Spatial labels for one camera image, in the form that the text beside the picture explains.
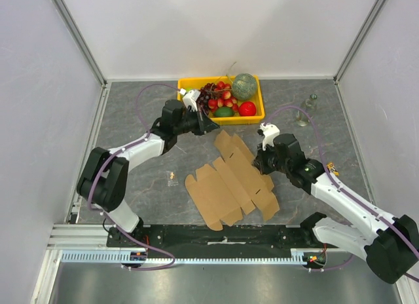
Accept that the clear glass bottle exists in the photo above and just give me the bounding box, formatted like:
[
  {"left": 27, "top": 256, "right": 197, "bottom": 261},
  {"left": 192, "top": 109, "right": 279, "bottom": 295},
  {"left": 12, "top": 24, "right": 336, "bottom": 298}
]
[{"left": 295, "top": 94, "right": 318, "bottom": 126}]

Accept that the red tomato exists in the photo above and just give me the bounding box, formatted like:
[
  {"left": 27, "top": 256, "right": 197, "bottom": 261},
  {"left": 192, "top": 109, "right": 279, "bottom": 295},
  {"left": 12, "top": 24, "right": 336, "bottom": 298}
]
[{"left": 238, "top": 101, "right": 257, "bottom": 117}]

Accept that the yellow candy bag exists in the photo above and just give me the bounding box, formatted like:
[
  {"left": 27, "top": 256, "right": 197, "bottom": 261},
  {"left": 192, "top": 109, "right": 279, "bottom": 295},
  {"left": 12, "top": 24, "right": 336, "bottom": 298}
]
[{"left": 327, "top": 162, "right": 339, "bottom": 176}]

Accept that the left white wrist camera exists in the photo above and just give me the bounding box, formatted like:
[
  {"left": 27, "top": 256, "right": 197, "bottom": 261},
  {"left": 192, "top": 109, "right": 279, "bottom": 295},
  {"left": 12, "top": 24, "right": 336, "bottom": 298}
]
[{"left": 182, "top": 89, "right": 200, "bottom": 111}]

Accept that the green avocado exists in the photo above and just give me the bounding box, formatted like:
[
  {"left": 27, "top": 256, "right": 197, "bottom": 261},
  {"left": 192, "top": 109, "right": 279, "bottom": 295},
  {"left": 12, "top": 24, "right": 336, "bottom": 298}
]
[{"left": 213, "top": 106, "right": 235, "bottom": 117}]

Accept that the red cherry bunch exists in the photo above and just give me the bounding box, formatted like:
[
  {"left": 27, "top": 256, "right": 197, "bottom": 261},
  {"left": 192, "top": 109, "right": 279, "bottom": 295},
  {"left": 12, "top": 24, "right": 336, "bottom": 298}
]
[{"left": 206, "top": 81, "right": 238, "bottom": 113}]

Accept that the grey slotted cable duct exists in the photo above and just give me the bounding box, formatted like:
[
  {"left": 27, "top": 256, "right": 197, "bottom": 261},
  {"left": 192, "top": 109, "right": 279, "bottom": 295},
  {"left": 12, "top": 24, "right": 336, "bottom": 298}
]
[{"left": 61, "top": 250, "right": 307, "bottom": 265}]

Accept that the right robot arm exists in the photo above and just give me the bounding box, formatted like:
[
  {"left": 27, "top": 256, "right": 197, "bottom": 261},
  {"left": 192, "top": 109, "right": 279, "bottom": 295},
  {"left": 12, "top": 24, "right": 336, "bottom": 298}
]
[{"left": 253, "top": 126, "right": 418, "bottom": 284}]

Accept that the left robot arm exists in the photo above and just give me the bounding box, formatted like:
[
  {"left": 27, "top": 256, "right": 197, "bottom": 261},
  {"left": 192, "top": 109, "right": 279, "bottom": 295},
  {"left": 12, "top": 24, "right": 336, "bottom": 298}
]
[{"left": 77, "top": 100, "right": 219, "bottom": 247}]

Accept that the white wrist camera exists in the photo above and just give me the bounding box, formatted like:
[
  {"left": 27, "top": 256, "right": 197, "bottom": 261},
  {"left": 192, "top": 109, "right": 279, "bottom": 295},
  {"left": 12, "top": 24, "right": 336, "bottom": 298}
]
[
  {"left": 258, "top": 123, "right": 280, "bottom": 151},
  {"left": 182, "top": 89, "right": 200, "bottom": 111}
]

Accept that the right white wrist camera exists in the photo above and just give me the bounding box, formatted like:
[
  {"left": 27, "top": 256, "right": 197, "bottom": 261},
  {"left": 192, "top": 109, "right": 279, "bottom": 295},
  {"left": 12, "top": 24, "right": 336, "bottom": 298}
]
[{"left": 258, "top": 123, "right": 280, "bottom": 151}]

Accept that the green netted melon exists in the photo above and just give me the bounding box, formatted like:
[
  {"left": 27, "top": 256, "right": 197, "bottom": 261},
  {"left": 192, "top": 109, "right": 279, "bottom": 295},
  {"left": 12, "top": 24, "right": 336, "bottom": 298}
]
[{"left": 232, "top": 73, "right": 257, "bottom": 101}]

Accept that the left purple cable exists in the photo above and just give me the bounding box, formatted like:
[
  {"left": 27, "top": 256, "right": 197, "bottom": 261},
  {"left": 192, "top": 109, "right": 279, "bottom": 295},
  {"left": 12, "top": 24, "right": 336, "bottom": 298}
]
[{"left": 85, "top": 83, "right": 187, "bottom": 272}]

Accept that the brown cardboard box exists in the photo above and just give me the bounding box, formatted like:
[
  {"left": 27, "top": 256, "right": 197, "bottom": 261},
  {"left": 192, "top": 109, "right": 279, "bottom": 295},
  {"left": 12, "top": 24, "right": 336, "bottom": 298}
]
[{"left": 185, "top": 130, "right": 280, "bottom": 231}]

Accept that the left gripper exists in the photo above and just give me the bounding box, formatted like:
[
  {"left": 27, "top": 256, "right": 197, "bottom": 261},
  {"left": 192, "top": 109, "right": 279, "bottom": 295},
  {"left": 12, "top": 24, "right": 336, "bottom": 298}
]
[{"left": 175, "top": 106, "right": 220, "bottom": 136}]

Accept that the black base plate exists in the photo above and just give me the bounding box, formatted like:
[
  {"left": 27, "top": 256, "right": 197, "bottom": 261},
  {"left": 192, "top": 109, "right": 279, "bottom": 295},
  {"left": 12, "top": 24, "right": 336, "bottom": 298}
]
[{"left": 106, "top": 223, "right": 341, "bottom": 252}]

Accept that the yellow plastic tray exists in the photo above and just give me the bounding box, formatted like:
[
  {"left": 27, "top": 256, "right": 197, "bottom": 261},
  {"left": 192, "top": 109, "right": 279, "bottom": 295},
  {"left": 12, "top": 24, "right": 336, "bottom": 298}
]
[{"left": 177, "top": 75, "right": 265, "bottom": 125}]

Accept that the small clear snack wrapper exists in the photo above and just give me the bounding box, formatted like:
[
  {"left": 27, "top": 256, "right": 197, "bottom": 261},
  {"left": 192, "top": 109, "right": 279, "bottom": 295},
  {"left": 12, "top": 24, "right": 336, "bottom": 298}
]
[{"left": 166, "top": 171, "right": 179, "bottom": 187}]

